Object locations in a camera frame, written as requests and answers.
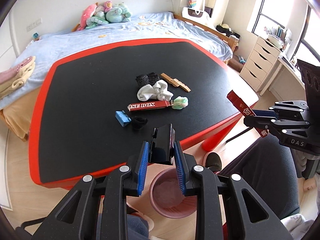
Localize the green white ball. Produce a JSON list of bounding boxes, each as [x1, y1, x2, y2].
[[171, 96, 189, 110]]

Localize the wooden strip pieces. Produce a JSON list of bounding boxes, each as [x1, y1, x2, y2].
[[160, 73, 191, 93]]

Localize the white sock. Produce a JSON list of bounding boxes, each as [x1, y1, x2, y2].
[[137, 80, 174, 102]]

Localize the small black cloth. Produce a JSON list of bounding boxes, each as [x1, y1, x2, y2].
[[130, 116, 148, 133]]

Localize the pink trash basket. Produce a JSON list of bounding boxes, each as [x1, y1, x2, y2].
[[149, 168, 197, 219]]

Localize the person's dark trouser leg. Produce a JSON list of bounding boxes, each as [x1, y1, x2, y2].
[[220, 135, 300, 219]]

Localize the white drawer cabinet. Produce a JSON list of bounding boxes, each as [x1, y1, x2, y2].
[[240, 36, 280, 92]]

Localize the dark slipper foot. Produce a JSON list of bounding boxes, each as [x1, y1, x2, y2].
[[203, 152, 222, 173]]

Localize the blue plastic clip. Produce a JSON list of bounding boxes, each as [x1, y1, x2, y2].
[[115, 111, 131, 127]]

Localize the red black table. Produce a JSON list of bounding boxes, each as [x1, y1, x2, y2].
[[29, 38, 258, 188]]

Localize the white handbag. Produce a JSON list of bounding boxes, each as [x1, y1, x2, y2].
[[182, 7, 210, 25]]

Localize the bed with blue sheet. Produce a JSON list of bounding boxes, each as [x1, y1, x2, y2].
[[1, 12, 233, 140]]

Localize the red BOX carton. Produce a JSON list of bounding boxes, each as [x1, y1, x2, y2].
[[127, 101, 172, 112]]

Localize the black patterned sock roll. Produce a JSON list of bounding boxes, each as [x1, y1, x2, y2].
[[135, 72, 160, 88]]

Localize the folded pink yellow towels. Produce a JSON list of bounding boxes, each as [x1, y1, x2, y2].
[[0, 56, 36, 99]]

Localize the pile of plush toys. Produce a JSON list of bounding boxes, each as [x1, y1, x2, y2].
[[72, 1, 131, 31]]

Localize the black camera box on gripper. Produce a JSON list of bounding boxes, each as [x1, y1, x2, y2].
[[297, 59, 320, 127]]

